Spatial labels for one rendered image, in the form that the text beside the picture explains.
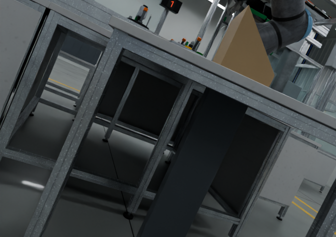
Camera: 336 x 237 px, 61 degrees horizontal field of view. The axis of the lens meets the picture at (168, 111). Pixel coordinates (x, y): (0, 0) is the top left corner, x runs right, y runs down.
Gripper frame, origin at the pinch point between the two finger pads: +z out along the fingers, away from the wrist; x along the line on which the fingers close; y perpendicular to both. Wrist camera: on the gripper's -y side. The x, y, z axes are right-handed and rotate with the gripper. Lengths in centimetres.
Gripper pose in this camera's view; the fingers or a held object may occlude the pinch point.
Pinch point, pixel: (229, 13)
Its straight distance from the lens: 165.0
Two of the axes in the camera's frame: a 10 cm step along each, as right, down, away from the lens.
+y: 3.0, 2.1, -9.3
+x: 8.6, 3.7, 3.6
